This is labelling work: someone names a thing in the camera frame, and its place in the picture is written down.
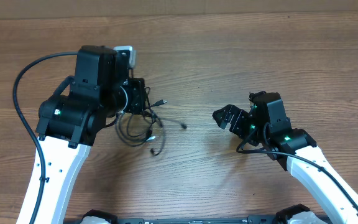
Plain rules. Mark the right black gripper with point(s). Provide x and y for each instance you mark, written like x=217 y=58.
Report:
x=240 y=116

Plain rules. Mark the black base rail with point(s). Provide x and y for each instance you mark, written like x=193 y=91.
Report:
x=294 y=214

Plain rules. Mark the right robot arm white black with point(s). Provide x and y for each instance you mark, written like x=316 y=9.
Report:
x=266 y=129

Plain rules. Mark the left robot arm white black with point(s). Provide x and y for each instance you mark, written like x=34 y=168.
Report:
x=69 y=121

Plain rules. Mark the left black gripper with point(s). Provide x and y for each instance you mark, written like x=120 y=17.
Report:
x=135 y=86

